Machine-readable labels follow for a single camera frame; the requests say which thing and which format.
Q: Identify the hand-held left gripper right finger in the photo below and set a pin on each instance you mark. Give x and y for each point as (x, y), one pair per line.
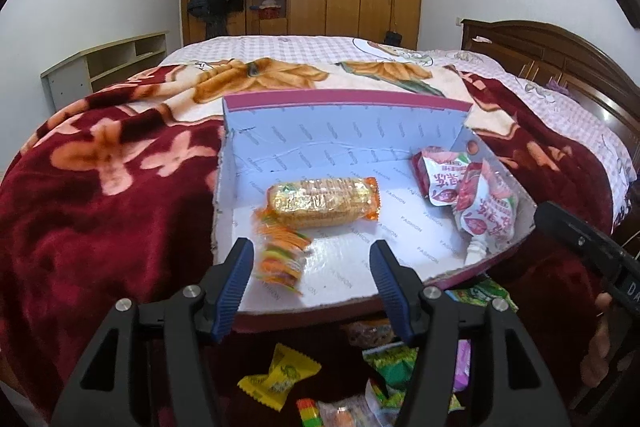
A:
(395, 297)

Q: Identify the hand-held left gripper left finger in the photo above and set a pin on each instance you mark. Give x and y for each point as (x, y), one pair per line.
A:
(232, 292)

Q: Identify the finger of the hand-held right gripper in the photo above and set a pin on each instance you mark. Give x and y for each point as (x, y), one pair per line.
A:
(575, 239)

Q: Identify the orange green snack packet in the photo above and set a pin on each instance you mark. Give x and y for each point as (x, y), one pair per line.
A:
(280, 234)
(280, 272)

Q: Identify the white pink jelly drink pouch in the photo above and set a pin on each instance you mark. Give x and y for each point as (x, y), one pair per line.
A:
(440, 179)
(487, 212)

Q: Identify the orange cracker packet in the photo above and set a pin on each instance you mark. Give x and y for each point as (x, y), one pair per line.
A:
(320, 202)

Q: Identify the pink cardboard box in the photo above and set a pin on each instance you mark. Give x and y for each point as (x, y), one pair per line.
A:
(350, 142)

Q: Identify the person's right hand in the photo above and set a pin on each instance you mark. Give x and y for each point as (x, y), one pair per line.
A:
(602, 337)

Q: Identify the brown snack packet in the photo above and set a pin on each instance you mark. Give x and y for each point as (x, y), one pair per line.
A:
(370, 332)

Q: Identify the yellow wrapped candy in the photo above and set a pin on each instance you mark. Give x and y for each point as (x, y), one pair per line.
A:
(280, 374)

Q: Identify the clear orange snack packet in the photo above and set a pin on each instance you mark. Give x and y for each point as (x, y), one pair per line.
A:
(345, 414)

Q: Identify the rainbow striped candy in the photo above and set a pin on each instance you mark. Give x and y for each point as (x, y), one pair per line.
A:
(310, 414)

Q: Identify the purple cloth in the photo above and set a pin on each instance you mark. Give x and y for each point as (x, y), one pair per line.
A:
(558, 87)

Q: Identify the red floral blanket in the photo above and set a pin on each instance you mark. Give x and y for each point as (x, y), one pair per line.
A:
(100, 207)

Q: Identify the dark wooden headboard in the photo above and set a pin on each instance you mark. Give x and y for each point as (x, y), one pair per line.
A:
(550, 52)

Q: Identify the white paper slip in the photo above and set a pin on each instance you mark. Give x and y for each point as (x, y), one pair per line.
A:
(482, 39)

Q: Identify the black bag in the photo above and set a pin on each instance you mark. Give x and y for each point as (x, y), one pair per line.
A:
(393, 38)

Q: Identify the low shelf unit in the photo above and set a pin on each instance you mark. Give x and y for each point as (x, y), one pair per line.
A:
(100, 62)

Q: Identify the folded clothes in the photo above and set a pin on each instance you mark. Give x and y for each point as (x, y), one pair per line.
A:
(265, 11)

